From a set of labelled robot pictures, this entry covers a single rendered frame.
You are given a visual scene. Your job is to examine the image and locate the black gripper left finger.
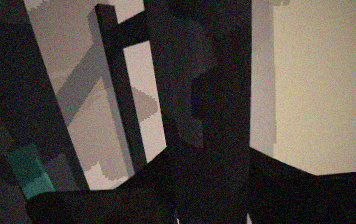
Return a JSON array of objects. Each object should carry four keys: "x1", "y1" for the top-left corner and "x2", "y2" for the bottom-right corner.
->
[{"x1": 25, "y1": 147, "x2": 176, "y2": 224}]

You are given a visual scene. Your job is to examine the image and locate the tan square tile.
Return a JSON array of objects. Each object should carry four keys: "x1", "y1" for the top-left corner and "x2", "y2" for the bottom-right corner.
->
[{"x1": 173, "y1": 216, "x2": 179, "y2": 224}]

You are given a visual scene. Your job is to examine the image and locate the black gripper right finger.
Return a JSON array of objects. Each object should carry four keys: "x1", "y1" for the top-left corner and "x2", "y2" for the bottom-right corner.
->
[{"x1": 247, "y1": 147, "x2": 356, "y2": 224}]

